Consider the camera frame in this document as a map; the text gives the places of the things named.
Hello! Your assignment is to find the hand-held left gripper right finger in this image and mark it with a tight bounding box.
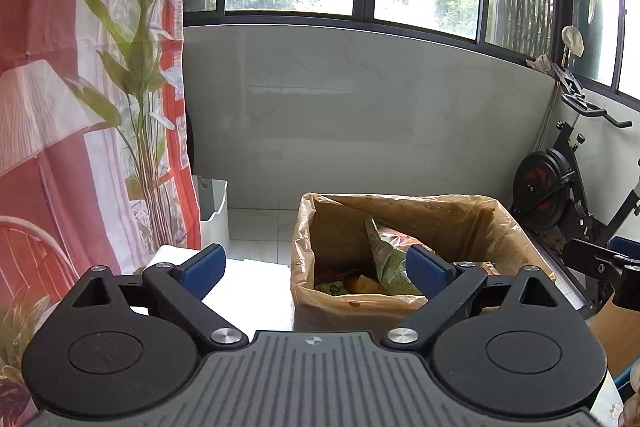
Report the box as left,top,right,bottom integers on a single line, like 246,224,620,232
385,244,558,350

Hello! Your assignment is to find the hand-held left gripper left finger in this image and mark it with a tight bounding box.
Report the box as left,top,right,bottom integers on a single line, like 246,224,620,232
72,243,249,350

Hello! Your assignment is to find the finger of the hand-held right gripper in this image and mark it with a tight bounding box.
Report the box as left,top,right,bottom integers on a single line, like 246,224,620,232
609,235,640,261
562,238,640,280

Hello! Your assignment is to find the large green snack bag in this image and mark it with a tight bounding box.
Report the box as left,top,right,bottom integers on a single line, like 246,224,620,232
364,216,426,297

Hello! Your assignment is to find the brown cardboard box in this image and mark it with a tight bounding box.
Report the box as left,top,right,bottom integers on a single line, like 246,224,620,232
290,192,557,333

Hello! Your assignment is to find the white plastic bin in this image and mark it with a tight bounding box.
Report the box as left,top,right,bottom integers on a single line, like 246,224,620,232
192,175,230,253

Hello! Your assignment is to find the black exercise bike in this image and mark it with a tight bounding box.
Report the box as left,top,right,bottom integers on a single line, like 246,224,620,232
510,67,640,268

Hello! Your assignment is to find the beige rag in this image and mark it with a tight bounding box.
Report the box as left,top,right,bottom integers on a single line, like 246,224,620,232
525,54,556,75

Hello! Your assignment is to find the white plastic bag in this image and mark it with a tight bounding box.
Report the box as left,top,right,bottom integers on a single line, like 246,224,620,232
561,25,586,58

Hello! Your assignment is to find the green pipe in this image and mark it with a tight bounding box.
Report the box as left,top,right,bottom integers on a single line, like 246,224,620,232
575,0,620,82

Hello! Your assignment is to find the red printed curtain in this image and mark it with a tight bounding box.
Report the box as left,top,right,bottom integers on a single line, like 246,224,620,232
0,0,193,427

